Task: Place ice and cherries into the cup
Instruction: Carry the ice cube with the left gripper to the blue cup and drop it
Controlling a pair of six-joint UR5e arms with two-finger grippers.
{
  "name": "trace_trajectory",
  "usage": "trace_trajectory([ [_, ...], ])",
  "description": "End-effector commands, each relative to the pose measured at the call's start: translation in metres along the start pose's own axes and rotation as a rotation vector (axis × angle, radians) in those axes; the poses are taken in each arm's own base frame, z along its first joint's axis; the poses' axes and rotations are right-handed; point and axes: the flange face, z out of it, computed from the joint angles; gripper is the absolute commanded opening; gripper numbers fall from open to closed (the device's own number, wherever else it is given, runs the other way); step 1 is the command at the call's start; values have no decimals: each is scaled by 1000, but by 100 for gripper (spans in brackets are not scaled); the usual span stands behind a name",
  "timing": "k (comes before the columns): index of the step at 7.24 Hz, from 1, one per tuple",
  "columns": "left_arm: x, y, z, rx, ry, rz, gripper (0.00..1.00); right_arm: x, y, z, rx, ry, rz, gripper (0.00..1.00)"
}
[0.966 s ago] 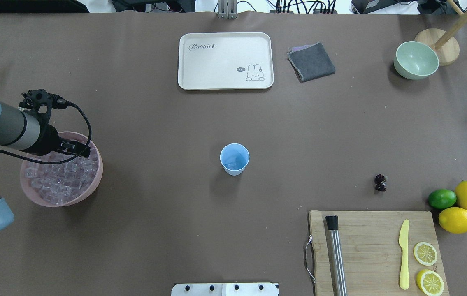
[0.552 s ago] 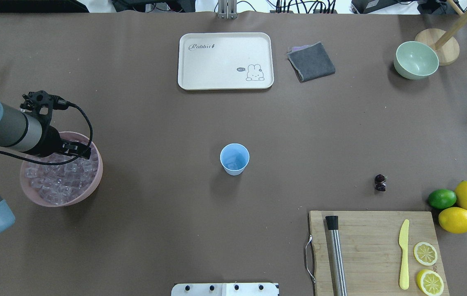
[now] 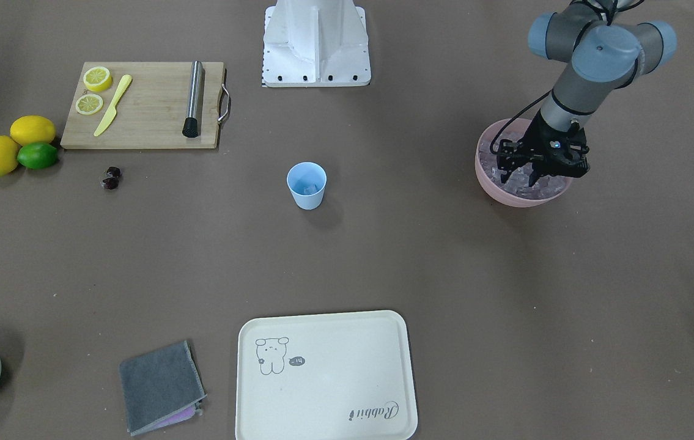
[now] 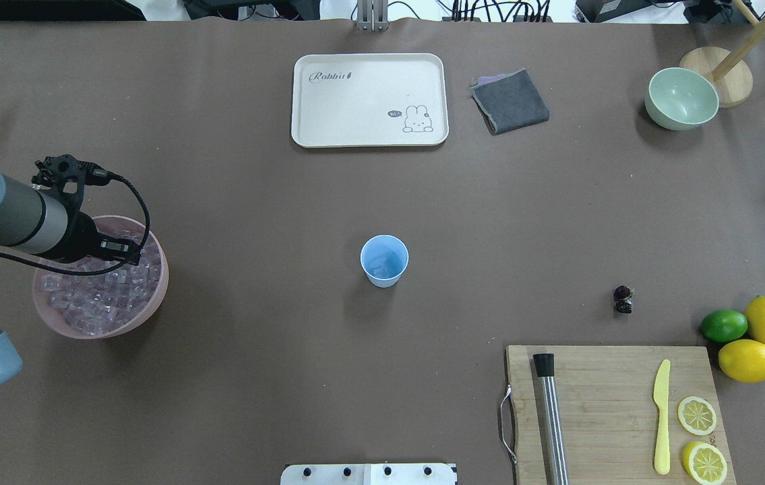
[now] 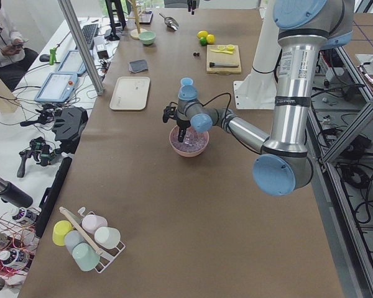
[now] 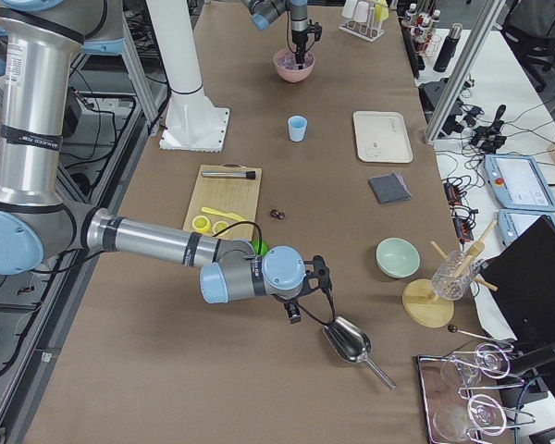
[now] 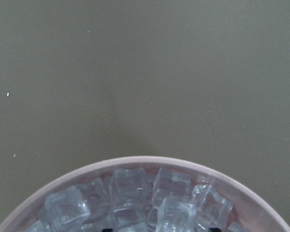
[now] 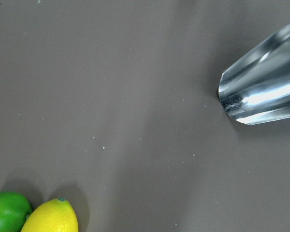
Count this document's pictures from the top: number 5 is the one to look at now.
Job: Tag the steel ice scoop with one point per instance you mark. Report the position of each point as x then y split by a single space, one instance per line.
170 22

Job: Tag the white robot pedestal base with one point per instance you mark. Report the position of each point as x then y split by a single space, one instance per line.
258 89

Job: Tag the light blue plastic cup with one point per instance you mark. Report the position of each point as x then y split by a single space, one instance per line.
186 81

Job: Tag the green lime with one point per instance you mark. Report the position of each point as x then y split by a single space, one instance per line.
203 41

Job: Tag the black keyboard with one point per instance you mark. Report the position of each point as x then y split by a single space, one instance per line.
89 32

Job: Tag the bamboo cutting board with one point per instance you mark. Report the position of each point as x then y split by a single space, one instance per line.
223 58

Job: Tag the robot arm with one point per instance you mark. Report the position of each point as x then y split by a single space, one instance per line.
304 28

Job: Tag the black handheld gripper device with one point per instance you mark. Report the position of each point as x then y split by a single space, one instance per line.
39 150

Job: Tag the lemon half upper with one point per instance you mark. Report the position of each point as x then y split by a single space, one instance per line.
230 48

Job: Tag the pink bowl of ice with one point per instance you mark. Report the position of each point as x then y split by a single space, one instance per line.
193 144

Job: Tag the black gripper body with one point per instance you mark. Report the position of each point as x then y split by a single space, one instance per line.
183 123
191 4

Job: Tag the yellow plastic knife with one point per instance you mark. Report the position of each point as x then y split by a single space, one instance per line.
222 51

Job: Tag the yellow cup in rack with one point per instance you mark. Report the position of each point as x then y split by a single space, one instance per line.
60 230

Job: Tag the wooden glass drying stand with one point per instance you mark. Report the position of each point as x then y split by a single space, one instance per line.
135 33

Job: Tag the steel muddler black tip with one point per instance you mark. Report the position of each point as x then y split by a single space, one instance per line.
223 65

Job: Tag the cream rabbit serving tray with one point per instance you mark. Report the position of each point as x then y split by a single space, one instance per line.
130 93

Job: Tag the grey folded cloth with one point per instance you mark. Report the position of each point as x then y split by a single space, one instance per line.
138 66

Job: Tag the mint cup in rack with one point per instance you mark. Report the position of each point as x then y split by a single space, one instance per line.
85 257

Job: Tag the teach pendant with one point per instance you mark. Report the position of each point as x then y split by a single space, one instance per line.
73 63
57 88

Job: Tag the white cup in rack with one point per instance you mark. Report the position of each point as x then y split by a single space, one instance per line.
107 237

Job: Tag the white wire cup rack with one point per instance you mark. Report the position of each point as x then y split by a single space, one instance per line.
107 256

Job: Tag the aluminium frame post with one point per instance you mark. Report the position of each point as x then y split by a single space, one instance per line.
73 24

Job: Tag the pink cup in rack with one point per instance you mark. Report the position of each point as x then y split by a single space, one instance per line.
92 222

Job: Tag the person in white hoodie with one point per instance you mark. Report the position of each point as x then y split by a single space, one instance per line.
15 59

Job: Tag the black thermos bottle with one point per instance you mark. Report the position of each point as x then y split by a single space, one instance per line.
9 193

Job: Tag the whole lemon outer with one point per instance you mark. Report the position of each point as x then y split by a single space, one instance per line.
202 34

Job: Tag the mint green bowl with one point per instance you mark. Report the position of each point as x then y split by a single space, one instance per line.
147 37

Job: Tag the teach pendant far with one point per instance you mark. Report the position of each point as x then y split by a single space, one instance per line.
73 63

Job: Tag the grey cup in rack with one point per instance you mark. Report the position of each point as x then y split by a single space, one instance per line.
72 239

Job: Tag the teach pendant near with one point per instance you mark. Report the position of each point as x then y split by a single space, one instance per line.
57 88

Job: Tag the whole lemon near board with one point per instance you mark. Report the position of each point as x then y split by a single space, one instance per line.
210 39

